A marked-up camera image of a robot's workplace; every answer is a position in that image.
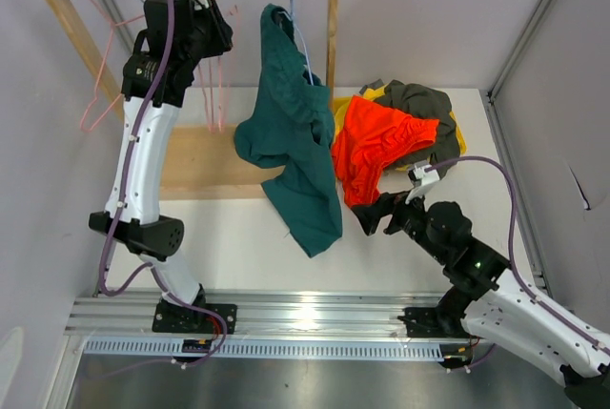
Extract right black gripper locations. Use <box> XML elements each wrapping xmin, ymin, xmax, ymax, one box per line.
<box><xmin>351</xmin><ymin>185</ymin><xmax>447</xmax><ymax>263</ymax></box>

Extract blue wire hanger green shorts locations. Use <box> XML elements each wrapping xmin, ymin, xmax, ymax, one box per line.
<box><xmin>287</xmin><ymin>0</ymin><xmax>315</xmax><ymax>86</ymax></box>

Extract pink wire hanger olive shorts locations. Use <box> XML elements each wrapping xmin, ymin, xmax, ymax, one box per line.
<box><xmin>198</xmin><ymin>60</ymin><xmax>214</xmax><ymax>133</ymax></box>

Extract pink wire hanger orange shorts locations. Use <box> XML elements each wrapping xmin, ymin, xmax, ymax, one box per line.
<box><xmin>216</xmin><ymin>4</ymin><xmax>240</xmax><ymax>133</ymax></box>

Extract dark green shorts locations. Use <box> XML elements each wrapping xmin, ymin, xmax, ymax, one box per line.
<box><xmin>234</xmin><ymin>4</ymin><xmax>343</xmax><ymax>257</ymax></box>

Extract yellow shorts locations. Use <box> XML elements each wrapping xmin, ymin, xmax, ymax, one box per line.
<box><xmin>331</xmin><ymin>84</ymin><xmax>468</xmax><ymax>157</ymax></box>

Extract olive green shorts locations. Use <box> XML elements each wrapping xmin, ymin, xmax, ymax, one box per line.
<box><xmin>374</xmin><ymin>80</ymin><xmax>462</xmax><ymax>170</ymax></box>

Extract grey shorts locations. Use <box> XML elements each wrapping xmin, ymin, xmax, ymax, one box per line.
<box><xmin>358</xmin><ymin>79</ymin><xmax>385</xmax><ymax>98</ymax></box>

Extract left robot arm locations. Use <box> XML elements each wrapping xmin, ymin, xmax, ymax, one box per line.
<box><xmin>89</xmin><ymin>0</ymin><xmax>233</xmax><ymax>333</ymax></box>

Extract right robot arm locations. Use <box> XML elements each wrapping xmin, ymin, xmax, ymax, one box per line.
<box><xmin>353</xmin><ymin>194</ymin><xmax>609</xmax><ymax>408</ymax></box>

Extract wooden clothes rack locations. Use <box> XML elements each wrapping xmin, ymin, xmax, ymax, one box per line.
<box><xmin>45</xmin><ymin>0</ymin><xmax>338</xmax><ymax>200</ymax></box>

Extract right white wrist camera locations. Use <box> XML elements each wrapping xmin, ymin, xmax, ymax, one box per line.
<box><xmin>405</xmin><ymin>161</ymin><xmax>440</xmax><ymax>204</ymax></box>

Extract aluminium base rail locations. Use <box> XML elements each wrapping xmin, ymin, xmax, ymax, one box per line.
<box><xmin>64</xmin><ymin>289</ymin><xmax>441</xmax><ymax>341</ymax></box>

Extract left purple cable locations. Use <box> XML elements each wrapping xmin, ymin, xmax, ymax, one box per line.
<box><xmin>90</xmin><ymin>0</ymin><xmax>229</xmax><ymax>378</ymax></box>

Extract purple cable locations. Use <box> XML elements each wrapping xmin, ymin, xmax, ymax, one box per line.
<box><xmin>423</xmin><ymin>154</ymin><xmax>610</xmax><ymax>377</ymax></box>
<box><xmin>90</xmin><ymin>0</ymin><xmax>229</xmax><ymax>378</ymax></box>

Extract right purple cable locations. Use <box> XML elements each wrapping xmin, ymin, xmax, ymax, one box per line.
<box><xmin>423</xmin><ymin>154</ymin><xmax>610</xmax><ymax>377</ymax></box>

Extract slotted cable duct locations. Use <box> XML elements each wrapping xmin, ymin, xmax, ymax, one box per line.
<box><xmin>83</xmin><ymin>337</ymin><xmax>460</xmax><ymax>362</ymax></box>

